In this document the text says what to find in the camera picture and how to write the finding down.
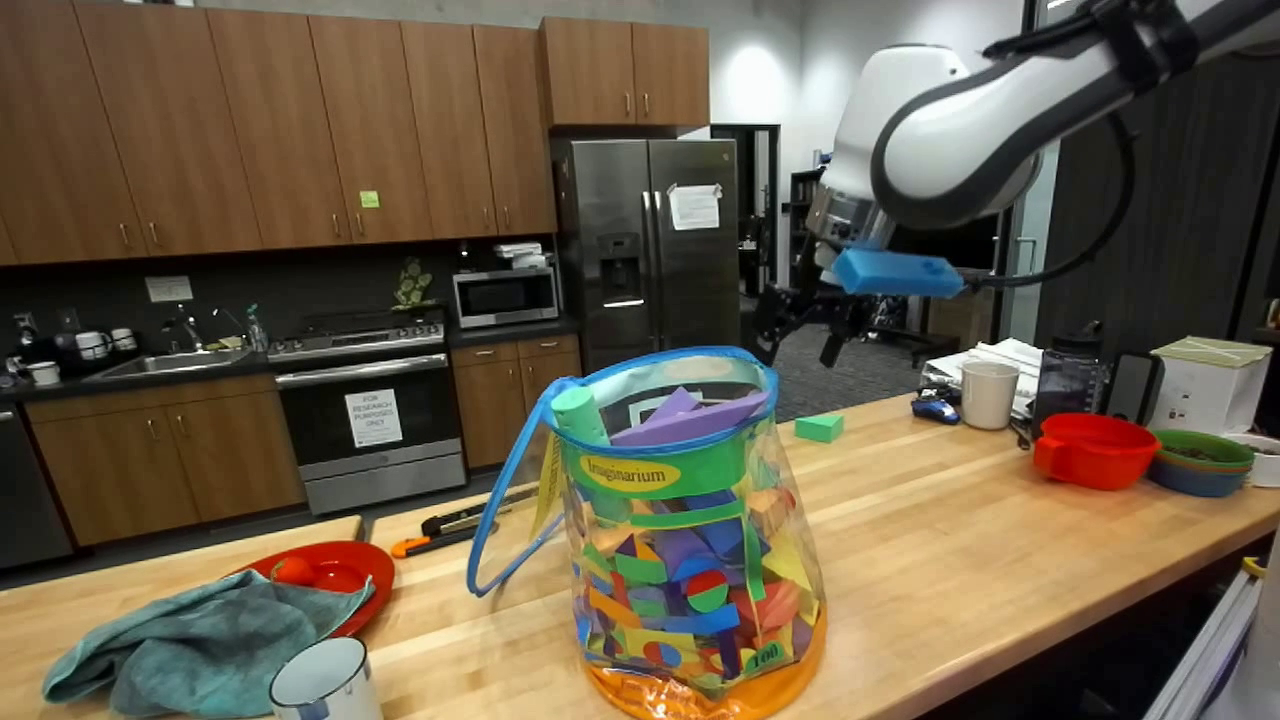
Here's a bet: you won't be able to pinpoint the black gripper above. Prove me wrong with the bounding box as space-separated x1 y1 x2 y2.
751 280 873 372

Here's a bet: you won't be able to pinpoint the green foam square block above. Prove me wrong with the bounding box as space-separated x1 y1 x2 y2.
794 410 848 447

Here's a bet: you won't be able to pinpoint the small blue object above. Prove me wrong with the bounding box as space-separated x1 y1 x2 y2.
910 388 965 427

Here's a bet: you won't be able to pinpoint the white paper on fridge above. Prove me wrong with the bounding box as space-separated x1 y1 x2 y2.
666 182 730 237

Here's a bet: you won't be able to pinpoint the stainless steel fridge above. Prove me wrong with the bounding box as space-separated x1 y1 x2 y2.
547 134 745 376

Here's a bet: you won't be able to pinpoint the loose white papers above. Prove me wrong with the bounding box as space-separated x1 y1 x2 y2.
923 333 1050 399

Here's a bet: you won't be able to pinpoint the plain white mug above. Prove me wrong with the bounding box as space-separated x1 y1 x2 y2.
955 354 1024 435

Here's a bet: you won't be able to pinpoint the narrow wooden base cabinet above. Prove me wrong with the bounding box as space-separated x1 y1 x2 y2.
449 333 587 472

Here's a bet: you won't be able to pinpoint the silver microwave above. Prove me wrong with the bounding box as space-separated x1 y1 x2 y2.
449 264 564 333

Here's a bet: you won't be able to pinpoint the red plastic bowl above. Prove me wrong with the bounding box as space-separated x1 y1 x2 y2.
1029 410 1163 492

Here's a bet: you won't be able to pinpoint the wooden cabinet above fridge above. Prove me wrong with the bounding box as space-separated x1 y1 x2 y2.
536 16 711 134

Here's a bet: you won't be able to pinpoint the small green plant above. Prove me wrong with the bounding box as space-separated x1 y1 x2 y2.
389 258 443 322

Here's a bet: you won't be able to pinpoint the white box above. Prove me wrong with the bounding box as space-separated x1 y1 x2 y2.
1149 333 1276 441

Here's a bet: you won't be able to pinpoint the green and blue bowl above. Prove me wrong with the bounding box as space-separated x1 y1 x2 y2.
1149 423 1259 506

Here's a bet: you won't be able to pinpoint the white paper on oven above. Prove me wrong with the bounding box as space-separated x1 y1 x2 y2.
340 385 408 452

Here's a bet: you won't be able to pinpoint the stainless oven range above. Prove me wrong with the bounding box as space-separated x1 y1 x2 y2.
267 322 473 519

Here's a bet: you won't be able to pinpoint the red bowl left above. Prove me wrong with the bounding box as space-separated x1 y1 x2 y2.
248 537 399 642

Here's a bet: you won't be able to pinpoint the white mug with dark rim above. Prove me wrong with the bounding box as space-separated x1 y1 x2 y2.
264 631 389 720

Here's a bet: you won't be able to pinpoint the wide wooden base cabinet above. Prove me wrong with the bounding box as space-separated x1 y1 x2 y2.
22 368 310 554

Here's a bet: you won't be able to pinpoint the teal cloth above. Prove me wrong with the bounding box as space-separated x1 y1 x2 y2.
42 570 381 720

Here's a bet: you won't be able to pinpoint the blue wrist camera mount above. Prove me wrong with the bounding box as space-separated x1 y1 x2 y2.
830 246 970 299

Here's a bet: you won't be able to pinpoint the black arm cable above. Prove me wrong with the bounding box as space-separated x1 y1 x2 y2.
955 114 1144 292

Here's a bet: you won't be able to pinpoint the orange handled tool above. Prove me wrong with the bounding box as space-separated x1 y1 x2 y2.
389 486 542 564

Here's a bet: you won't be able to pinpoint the long wooden wall cabinets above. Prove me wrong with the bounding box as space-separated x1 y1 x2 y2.
0 0 560 268

